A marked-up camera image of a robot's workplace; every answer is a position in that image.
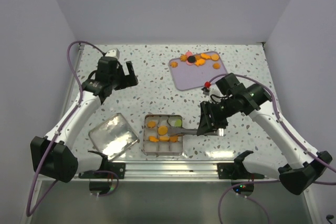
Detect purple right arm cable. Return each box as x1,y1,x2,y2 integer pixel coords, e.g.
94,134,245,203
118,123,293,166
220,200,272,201
217,73,336,224

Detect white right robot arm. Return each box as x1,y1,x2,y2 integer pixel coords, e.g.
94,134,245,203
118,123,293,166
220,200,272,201
196,73,333,195

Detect orange swirl cookie right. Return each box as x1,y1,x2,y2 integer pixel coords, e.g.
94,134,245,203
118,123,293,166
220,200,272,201
213,63,221,69

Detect orange flower cookie front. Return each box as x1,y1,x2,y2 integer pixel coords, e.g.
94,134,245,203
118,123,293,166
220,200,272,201
147,121,156,128

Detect square cookie tin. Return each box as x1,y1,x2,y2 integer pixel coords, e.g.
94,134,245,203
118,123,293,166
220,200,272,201
142,114,183,156

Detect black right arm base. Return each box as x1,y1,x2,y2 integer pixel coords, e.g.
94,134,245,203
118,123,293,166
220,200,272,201
217,151,265,180

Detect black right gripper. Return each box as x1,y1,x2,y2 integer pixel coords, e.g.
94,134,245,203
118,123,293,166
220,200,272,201
197,95,238,136

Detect green round cookie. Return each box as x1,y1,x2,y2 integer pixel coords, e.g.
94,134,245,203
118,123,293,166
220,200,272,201
174,119,182,127

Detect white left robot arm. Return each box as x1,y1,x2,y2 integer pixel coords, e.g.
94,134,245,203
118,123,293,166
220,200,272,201
30,56,139,183

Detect orange round cookie right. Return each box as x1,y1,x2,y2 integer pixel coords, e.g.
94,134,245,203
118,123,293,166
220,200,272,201
211,54,219,61

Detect orange fish cookie top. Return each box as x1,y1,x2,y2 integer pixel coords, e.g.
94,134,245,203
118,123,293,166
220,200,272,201
201,53,211,60

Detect red right cable connector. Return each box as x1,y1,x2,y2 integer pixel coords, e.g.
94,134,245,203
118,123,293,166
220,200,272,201
202,81,211,91

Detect orange swirl cookie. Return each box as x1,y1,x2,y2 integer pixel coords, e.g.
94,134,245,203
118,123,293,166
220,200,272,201
170,61,178,68
213,63,221,69
180,55,187,62

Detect orange swirl cookie left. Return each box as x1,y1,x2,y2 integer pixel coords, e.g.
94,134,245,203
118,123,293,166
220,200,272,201
170,61,178,68

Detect orange fish cookie middle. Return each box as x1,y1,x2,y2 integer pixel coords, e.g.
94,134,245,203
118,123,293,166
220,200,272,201
195,59,206,67

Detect pink round cookie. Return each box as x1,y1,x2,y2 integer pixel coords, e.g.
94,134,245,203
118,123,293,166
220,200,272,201
185,51,196,66

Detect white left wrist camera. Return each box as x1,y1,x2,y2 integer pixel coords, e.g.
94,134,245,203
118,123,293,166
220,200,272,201
105,48,120,59

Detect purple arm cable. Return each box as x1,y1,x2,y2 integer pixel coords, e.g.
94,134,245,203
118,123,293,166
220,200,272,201
25,40,108,217
217,73,336,224

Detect orange swirl cookie top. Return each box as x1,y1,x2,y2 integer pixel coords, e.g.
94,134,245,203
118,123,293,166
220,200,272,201
180,55,187,62

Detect silver tin lid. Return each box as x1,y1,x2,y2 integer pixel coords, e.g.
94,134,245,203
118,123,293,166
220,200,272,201
88,113,140,161

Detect orange fish cookie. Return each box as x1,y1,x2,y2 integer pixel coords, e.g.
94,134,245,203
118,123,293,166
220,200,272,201
201,53,211,60
195,59,206,67
149,136,159,142

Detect orange fish cookie front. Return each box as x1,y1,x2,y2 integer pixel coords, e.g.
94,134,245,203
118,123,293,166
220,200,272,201
149,136,159,142

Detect black sandwich cookie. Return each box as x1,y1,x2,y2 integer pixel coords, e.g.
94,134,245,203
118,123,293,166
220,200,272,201
186,55,196,65

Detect lavender cookie tray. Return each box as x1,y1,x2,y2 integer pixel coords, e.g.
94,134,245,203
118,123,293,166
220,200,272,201
169,51,227,91

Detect orange round sandwich cookie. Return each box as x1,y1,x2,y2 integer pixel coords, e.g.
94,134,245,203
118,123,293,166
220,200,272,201
170,136,179,142

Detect orange round cookie front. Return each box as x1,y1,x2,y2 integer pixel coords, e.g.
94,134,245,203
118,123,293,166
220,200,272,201
159,136,170,142

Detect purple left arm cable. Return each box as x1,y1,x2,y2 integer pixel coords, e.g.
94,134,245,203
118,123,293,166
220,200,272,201
25,40,108,217

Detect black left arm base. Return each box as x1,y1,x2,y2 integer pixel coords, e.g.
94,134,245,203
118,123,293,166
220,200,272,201
78,162,126,179

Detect aluminium front rail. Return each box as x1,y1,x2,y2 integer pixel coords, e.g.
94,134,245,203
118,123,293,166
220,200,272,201
32,154,279,183

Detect metal serving tongs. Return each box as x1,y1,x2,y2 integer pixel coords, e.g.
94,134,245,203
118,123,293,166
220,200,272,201
167,126,224,136

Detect orange chip cookie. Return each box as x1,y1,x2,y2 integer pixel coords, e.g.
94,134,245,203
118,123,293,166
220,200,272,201
157,126,168,135

